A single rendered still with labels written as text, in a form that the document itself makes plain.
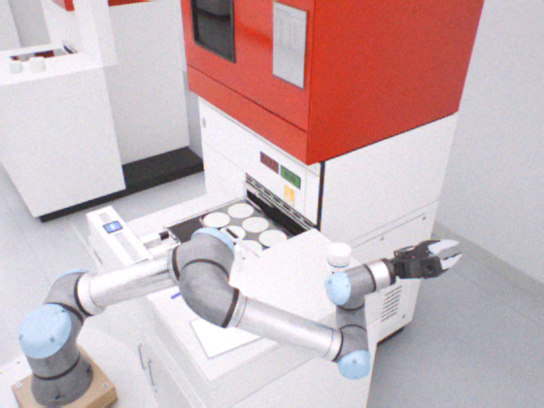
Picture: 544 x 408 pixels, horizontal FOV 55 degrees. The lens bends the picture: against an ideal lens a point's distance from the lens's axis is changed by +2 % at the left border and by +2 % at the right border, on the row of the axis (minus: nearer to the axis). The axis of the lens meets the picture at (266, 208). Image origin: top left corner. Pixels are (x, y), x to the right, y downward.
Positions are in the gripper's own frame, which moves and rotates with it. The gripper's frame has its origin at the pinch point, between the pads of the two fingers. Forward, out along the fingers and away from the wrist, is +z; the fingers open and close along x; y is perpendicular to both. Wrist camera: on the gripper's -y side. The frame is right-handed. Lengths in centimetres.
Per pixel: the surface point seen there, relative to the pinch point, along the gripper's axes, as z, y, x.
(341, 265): -21.7, 27.3, -0.3
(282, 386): -49, 27, 27
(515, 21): 120, 97, -72
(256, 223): -34, 70, -17
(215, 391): -68, 13, 17
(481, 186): 112, 143, 4
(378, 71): 9, 30, -54
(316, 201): -17, 48, -20
